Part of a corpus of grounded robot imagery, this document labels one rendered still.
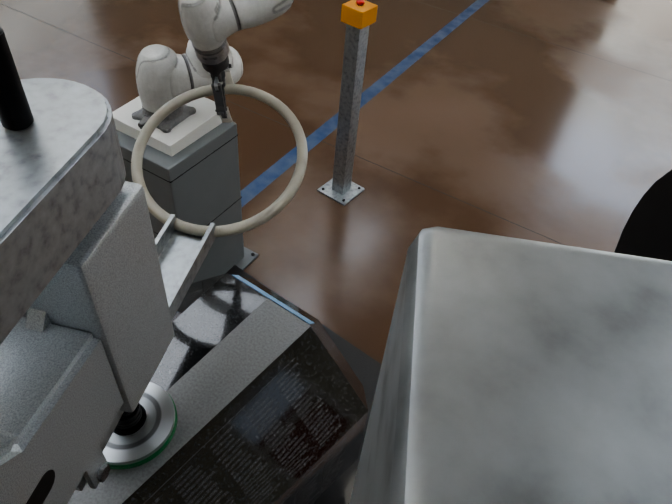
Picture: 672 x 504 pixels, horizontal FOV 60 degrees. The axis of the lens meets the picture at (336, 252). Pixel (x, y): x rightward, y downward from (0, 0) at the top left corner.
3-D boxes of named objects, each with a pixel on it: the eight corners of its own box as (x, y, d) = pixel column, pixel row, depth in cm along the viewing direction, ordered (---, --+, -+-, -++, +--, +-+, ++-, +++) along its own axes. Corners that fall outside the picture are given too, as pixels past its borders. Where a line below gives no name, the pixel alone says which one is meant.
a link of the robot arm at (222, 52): (189, 52, 148) (195, 68, 154) (225, 51, 148) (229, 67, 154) (192, 25, 152) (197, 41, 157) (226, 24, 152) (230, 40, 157)
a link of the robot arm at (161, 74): (136, 94, 225) (125, 42, 208) (182, 86, 231) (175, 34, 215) (146, 117, 215) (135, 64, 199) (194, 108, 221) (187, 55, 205)
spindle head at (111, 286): (94, 504, 101) (11, 360, 70) (-19, 473, 104) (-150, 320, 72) (178, 342, 126) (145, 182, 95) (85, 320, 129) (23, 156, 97)
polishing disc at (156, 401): (159, 370, 147) (158, 367, 146) (187, 439, 135) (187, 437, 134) (72, 404, 139) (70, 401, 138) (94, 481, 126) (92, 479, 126)
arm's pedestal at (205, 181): (113, 271, 280) (72, 132, 223) (184, 216, 311) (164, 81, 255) (192, 319, 264) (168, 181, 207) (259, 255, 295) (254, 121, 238)
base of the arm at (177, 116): (123, 122, 221) (120, 110, 217) (161, 96, 235) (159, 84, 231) (160, 139, 216) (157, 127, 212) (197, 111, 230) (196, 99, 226)
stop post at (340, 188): (364, 189, 339) (390, 3, 262) (344, 206, 327) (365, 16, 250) (338, 175, 347) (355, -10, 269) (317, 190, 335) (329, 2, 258)
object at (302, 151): (281, 256, 150) (280, 251, 147) (106, 218, 155) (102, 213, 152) (326, 104, 168) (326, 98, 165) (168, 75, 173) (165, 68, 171)
